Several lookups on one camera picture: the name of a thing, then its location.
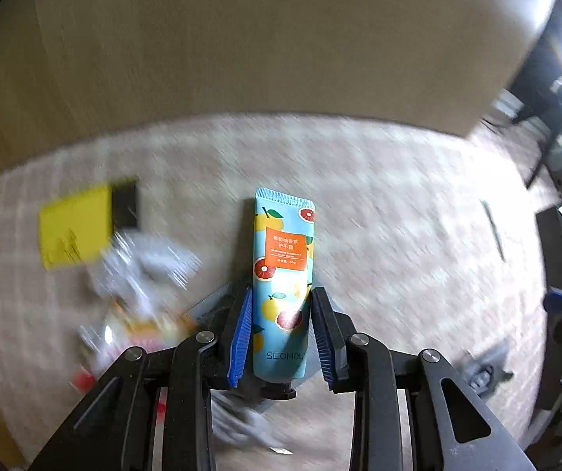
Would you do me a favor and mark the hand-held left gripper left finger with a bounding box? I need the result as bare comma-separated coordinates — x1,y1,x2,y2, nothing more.
28,282,255,471

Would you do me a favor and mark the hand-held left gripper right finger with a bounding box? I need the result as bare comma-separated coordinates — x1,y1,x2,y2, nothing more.
310,285,537,471

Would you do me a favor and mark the blue fruit-print hand cream tube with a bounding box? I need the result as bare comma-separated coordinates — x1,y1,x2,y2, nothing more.
239,186,317,400

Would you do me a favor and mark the red orange snack packet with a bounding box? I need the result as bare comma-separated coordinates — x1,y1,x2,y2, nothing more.
72,301,196,393

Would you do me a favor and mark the plaid cloth desktop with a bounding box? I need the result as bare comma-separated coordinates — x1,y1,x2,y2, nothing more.
0,113,562,471

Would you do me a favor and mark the small grey object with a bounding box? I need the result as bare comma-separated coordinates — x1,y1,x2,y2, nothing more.
460,343,515,396

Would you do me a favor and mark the dark pen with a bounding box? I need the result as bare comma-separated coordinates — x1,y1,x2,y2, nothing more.
480,199,506,261

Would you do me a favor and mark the crumpled white wrapper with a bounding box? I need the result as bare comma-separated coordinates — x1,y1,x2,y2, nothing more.
87,233,201,317

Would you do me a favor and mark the yellow and black flat case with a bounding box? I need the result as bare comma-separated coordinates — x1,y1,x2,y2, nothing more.
38,177,142,270

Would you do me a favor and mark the brown cardboard board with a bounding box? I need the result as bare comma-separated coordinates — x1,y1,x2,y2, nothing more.
31,0,559,168

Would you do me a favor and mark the black furniture frame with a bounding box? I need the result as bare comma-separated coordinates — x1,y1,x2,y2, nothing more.
507,0,562,192

